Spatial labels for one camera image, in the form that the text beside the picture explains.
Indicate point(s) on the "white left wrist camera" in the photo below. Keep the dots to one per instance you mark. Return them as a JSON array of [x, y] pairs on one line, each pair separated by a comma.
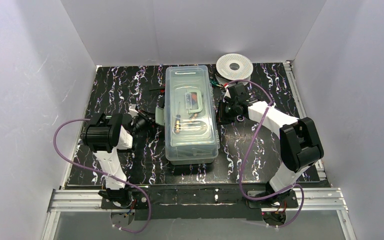
[[133, 110]]

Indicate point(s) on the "black yellow handle screwdriver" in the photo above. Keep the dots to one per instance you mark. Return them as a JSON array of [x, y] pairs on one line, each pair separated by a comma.
[[177, 125]]

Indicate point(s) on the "translucent lid green toolbox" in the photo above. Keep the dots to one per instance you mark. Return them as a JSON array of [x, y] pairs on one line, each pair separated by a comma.
[[198, 141]]

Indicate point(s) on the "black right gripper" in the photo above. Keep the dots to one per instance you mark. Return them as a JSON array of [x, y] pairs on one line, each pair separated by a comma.
[[221, 112]]

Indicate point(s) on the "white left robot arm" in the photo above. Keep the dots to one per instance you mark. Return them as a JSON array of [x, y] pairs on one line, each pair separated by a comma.
[[107, 136]]

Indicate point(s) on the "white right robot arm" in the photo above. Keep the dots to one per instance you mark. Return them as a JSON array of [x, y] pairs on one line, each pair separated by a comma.
[[300, 144]]

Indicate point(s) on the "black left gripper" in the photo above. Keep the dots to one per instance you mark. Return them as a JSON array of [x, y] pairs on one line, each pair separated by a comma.
[[151, 120]]

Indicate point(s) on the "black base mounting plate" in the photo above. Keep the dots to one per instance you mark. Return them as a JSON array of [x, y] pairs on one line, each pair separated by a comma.
[[209, 201]]

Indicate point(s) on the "white filament spool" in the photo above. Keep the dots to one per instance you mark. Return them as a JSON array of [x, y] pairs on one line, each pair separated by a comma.
[[233, 66]]

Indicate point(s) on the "black hex key set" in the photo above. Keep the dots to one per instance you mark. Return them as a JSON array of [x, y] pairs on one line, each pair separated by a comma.
[[193, 98]]

